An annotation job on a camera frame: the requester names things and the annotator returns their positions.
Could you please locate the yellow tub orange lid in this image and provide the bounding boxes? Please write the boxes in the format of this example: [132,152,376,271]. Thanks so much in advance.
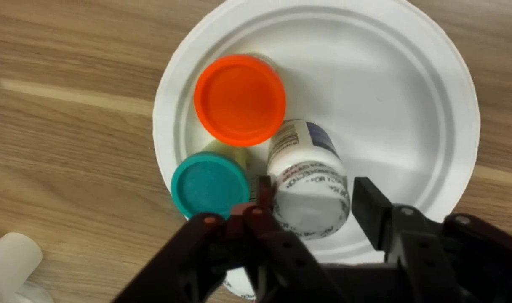
[193,52,289,150]

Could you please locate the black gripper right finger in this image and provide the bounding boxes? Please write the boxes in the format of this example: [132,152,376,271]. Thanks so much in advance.
[353,177,512,303]

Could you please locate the green tub teal lid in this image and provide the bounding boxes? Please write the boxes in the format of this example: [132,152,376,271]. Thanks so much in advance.
[171,150,253,222]

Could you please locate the white paper cup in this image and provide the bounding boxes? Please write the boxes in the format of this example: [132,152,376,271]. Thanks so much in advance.
[0,231,44,303]

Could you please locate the white pill bottle blue label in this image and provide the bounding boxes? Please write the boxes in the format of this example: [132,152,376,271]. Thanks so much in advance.
[265,118,353,242]

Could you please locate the white paper plate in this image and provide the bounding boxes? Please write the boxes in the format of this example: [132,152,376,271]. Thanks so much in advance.
[152,0,482,300]

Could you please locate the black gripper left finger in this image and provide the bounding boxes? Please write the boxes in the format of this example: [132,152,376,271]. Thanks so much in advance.
[112,175,348,303]

